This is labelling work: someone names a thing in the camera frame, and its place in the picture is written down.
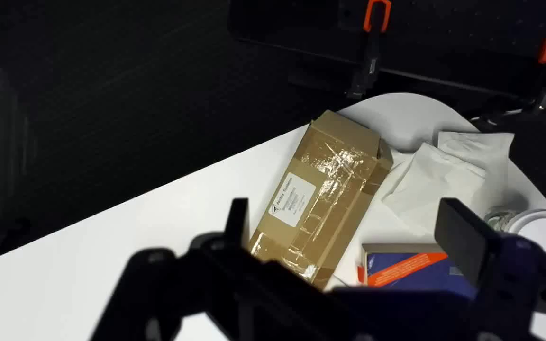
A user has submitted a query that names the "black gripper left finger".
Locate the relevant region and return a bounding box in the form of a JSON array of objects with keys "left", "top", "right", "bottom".
[{"left": 224, "top": 198, "right": 252, "bottom": 253}]

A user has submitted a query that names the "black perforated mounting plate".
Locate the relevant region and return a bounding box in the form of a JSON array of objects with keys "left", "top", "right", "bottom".
[{"left": 227, "top": 0, "right": 546, "bottom": 101}]

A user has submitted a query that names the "coffee cup with white lid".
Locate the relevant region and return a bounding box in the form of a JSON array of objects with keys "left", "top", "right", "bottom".
[{"left": 483, "top": 207, "right": 546, "bottom": 262}]

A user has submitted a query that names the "brown taped cardboard box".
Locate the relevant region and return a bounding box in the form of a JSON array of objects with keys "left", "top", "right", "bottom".
[{"left": 246, "top": 111, "right": 394, "bottom": 292}]

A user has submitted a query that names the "white paper napkin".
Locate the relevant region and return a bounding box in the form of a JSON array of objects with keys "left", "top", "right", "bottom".
[
  {"left": 434, "top": 129, "right": 517, "bottom": 183},
  {"left": 379, "top": 143, "right": 487, "bottom": 224}
]

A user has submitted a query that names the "blue book with orange stripe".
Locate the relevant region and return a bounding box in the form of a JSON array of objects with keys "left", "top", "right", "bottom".
[{"left": 354, "top": 243, "right": 481, "bottom": 300}]

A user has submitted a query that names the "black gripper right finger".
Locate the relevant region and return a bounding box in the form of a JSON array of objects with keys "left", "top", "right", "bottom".
[{"left": 434, "top": 198, "right": 504, "bottom": 294}]

